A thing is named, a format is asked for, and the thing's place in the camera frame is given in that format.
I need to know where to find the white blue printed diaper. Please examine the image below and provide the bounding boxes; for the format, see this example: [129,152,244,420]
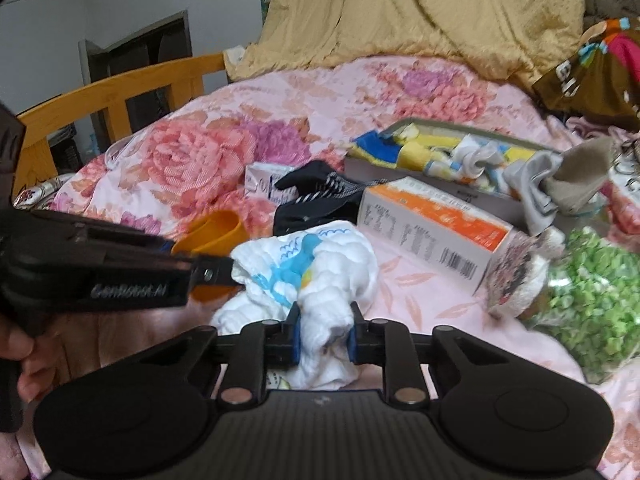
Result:
[210,225,381,391]

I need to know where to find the ornate white brown cloth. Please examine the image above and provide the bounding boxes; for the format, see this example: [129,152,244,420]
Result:
[607,132,640,181]

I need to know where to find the beige sock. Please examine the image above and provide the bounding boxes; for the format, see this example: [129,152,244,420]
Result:
[542,135,618,216]

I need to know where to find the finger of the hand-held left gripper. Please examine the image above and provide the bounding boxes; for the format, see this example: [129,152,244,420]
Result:
[75,220,176,261]
[190,255,234,290]

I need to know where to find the white blue tissue packet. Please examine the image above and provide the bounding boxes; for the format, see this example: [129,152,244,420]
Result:
[243,161,301,201]

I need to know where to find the shallow grey box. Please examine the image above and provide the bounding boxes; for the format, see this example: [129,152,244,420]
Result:
[344,119,576,233]

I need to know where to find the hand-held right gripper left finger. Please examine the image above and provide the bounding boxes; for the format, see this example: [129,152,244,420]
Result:
[186,306,303,407]

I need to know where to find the orange plastic cup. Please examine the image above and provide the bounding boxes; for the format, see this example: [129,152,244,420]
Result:
[170,210,248,303]

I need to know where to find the crumpled white blue cloth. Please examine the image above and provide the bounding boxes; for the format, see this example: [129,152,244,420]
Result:
[452,135,511,193]

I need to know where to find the black striped garment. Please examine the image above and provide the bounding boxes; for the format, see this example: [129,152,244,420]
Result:
[272,160,371,236]

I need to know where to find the dark wooden door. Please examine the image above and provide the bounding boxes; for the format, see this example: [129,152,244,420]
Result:
[77,10,193,141]

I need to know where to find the brown multicoloured garment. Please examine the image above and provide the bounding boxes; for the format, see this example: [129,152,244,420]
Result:
[530,17,640,121]

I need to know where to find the orange white carton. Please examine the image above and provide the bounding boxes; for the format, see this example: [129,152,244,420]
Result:
[356,176,516,297]

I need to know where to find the wooden bed frame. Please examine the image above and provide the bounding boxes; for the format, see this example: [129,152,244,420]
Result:
[12,52,231,196]

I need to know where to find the pink floral bed sheet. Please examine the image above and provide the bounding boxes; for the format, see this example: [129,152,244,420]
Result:
[15,55,640,480]

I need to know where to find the yellow quilt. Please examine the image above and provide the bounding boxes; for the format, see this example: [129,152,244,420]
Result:
[222,0,586,93]

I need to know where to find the white patterned plush cloth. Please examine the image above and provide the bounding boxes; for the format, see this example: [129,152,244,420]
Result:
[482,227,566,318]

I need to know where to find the clear bag of green beads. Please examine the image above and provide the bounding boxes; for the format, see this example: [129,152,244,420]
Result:
[530,227,640,386]

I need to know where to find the person's left hand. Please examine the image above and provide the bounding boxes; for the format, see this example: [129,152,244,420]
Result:
[0,316,52,402]

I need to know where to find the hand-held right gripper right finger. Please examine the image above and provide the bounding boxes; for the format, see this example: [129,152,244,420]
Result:
[349,301,464,407]

